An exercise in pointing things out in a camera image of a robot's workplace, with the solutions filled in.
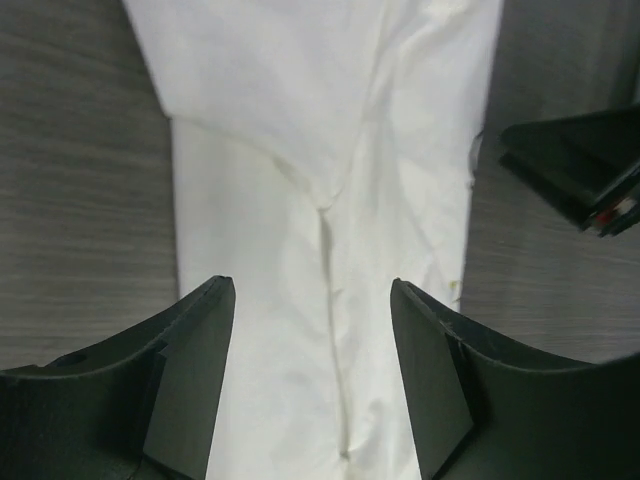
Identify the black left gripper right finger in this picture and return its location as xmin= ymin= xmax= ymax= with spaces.
xmin=390 ymin=279 xmax=639 ymax=479

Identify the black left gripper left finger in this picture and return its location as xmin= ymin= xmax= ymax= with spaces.
xmin=1 ymin=276 xmax=235 ymax=479

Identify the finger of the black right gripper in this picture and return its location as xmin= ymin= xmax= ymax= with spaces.
xmin=500 ymin=104 xmax=639 ymax=210
xmin=500 ymin=153 xmax=600 ymax=230

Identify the white t shirt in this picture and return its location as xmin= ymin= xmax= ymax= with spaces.
xmin=125 ymin=1 xmax=503 ymax=479

